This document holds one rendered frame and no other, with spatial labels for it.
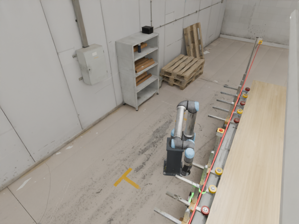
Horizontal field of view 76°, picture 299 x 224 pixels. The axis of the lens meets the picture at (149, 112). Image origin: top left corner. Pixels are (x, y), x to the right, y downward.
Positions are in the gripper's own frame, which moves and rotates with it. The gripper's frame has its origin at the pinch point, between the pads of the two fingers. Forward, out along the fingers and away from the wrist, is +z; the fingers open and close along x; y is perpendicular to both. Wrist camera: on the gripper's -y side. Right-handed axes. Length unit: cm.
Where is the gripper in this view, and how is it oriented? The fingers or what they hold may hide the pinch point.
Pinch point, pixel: (185, 175)
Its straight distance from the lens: 217.1
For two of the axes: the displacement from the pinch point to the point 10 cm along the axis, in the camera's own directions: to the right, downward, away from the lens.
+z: 0.2, 7.9, 6.2
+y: 4.9, -5.5, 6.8
